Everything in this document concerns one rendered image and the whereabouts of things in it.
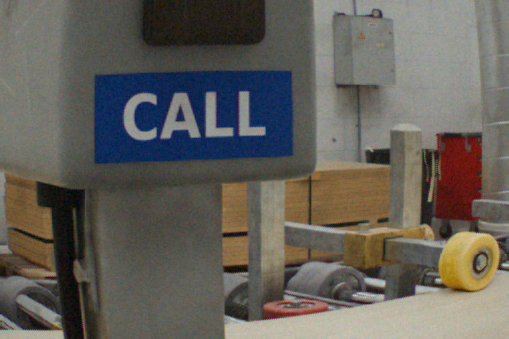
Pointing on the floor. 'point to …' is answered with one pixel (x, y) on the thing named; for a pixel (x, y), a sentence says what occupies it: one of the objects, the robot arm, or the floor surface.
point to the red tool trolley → (458, 179)
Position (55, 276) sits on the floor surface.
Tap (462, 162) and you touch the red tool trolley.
